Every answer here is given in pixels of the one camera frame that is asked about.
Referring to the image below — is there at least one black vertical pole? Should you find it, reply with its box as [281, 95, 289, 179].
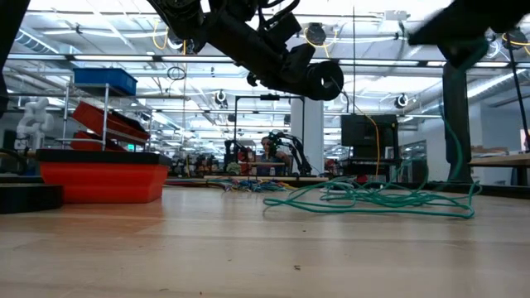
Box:
[351, 6, 357, 116]

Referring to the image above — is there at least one ceiling light strip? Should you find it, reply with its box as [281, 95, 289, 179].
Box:
[6, 53, 530, 68]

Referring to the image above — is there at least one red and black box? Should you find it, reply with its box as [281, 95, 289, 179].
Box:
[35, 148, 173, 204]

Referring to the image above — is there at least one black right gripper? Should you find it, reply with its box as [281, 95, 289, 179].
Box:
[407, 12, 489, 70]

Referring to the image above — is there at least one black tall stand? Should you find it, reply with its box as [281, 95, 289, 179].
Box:
[441, 61, 475, 185]

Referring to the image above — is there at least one yellow hanging cable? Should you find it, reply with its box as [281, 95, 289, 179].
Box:
[303, 26, 381, 177]

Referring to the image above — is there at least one wooden workbench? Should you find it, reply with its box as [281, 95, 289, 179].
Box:
[470, 152, 530, 187]

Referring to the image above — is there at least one black monitor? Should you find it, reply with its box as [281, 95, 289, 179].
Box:
[340, 113, 399, 161]

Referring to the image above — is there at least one white building column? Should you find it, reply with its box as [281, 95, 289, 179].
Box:
[291, 97, 325, 161]

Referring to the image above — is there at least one multicoloured wire bundle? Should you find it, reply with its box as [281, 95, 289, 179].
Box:
[206, 176, 297, 194]

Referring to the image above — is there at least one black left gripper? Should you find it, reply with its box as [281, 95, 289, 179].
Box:
[264, 43, 345, 102]

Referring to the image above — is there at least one green cord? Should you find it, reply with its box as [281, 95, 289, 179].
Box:
[263, 39, 489, 220]

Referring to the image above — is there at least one black gantry frame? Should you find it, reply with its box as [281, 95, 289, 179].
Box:
[233, 94, 306, 166]

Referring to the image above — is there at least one red storage bin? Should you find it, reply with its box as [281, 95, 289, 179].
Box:
[72, 101, 152, 146]
[69, 130, 128, 152]

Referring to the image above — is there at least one metal shelf rack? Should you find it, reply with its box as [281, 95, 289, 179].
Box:
[55, 81, 154, 152]

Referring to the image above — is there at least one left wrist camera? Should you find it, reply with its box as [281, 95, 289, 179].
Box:
[263, 12, 303, 45]

